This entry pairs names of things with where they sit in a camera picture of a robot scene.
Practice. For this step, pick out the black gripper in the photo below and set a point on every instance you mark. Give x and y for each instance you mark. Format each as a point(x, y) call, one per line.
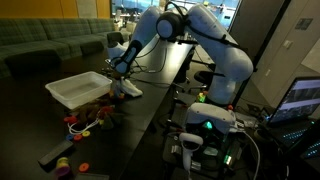
point(119, 75)

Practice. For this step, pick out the white terry towel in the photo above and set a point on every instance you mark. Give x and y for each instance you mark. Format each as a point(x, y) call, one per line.
point(130, 88)

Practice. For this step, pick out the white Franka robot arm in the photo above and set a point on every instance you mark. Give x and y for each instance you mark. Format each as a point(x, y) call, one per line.
point(220, 50)

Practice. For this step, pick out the tablet with lit screen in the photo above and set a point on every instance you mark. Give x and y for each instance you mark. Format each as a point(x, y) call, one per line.
point(109, 62)

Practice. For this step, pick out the dark upholstered chair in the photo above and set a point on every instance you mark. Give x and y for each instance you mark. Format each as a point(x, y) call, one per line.
point(115, 37)
point(91, 47)
point(33, 63)

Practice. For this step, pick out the white plastic bin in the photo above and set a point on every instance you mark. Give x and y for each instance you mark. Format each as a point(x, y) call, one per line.
point(80, 88)

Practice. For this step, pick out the red plush toy green leaves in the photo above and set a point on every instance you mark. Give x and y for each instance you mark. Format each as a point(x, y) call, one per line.
point(106, 115)

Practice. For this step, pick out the brown plush dog toy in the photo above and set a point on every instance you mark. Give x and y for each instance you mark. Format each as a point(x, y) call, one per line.
point(85, 113)

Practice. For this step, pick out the black office chair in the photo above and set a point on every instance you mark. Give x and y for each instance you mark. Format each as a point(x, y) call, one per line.
point(201, 78)

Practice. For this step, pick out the small green yellow object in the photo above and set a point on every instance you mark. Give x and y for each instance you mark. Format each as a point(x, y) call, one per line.
point(201, 97)

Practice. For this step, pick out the green plaid sofa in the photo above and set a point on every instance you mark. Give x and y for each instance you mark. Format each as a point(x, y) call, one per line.
point(33, 33)

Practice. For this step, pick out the white VR headset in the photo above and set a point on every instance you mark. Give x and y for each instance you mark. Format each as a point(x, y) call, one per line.
point(210, 115)

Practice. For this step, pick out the white VR controller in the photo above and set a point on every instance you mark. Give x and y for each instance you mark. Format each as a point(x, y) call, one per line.
point(188, 146)

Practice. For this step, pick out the black rectangular block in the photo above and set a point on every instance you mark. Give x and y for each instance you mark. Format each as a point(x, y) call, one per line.
point(93, 176)
point(56, 153)

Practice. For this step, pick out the yellow purple toy cup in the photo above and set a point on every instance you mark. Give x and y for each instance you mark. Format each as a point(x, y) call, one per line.
point(62, 166)

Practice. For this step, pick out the open laptop computer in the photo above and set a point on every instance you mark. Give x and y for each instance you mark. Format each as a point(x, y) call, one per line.
point(300, 100)

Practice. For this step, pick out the white wall switch plate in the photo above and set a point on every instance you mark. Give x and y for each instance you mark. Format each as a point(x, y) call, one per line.
point(287, 44)

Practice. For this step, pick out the grey wall sign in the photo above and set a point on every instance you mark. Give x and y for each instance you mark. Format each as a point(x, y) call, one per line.
point(303, 24)

